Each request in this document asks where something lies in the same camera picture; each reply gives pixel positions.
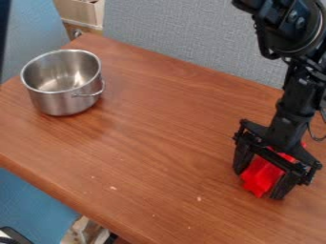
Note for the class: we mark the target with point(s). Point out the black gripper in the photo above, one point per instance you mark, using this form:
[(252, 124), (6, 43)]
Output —
[(284, 136)]

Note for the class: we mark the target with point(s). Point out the red cross-shaped block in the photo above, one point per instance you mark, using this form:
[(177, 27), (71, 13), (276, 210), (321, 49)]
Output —
[(266, 169)]

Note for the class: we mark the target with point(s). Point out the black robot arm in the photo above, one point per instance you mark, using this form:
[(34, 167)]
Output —
[(292, 34)]

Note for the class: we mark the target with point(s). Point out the metal pot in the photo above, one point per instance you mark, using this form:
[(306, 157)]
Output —
[(65, 82)]

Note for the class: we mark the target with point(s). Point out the dark object bottom left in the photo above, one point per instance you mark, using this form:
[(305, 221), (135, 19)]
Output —
[(10, 236)]

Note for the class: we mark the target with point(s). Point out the wooden table leg structure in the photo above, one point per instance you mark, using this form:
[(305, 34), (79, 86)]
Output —
[(86, 232)]

